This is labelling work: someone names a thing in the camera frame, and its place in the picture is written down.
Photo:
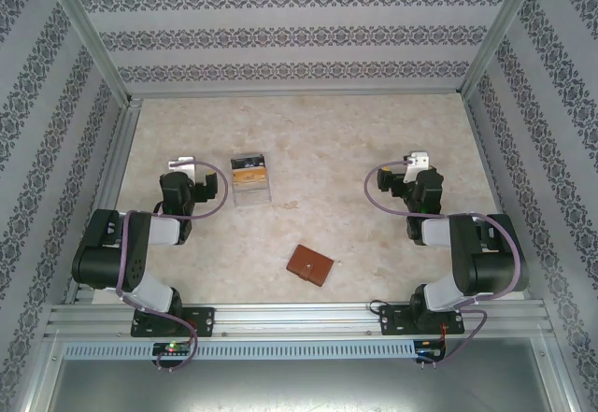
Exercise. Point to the brown leather card holder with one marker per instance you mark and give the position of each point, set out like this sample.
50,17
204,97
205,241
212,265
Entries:
310,265

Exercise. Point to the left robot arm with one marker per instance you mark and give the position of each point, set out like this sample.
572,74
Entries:
107,262

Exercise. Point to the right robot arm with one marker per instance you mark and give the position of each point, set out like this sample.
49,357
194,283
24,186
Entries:
490,262

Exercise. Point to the clear acrylic card stand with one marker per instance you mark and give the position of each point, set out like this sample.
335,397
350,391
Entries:
252,194

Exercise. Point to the left circuit board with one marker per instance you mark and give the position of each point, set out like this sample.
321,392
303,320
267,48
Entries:
172,348

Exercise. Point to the circuit board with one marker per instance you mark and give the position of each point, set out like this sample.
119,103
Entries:
430,349
172,348

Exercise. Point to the right circuit board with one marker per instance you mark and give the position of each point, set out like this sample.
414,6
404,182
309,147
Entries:
430,349

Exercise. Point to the grey metal shelf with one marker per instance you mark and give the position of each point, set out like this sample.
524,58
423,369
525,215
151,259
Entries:
299,388

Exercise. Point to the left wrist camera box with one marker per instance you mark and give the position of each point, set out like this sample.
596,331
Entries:
183,164

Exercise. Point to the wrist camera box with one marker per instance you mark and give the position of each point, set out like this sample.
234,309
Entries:
183,164
417,162

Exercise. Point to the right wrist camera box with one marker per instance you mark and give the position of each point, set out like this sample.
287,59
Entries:
417,162

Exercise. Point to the aluminium side rail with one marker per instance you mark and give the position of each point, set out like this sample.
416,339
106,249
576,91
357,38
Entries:
107,206

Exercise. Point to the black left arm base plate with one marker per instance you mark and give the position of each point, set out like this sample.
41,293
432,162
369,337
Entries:
205,322

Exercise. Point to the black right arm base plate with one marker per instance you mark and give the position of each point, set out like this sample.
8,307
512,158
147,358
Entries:
394,321

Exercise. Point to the aluminium mounting rail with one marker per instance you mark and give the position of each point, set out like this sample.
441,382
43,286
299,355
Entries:
299,321

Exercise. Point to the aluminium frame post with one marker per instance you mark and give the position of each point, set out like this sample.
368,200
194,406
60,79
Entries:
500,33
89,33

